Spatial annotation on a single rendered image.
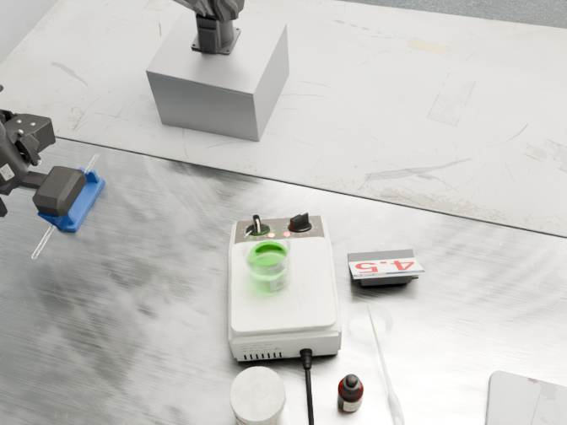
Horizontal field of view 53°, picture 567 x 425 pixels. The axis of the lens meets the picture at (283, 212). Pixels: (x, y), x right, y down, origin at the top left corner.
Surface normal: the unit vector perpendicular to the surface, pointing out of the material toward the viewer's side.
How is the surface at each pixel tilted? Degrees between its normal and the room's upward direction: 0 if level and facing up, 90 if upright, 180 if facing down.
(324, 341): 90
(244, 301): 0
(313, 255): 0
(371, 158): 0
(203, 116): 90
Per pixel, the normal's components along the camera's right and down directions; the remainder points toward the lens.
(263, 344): 0.05, 0.80
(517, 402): -0.05, -0.60
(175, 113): -0.29, 0.78
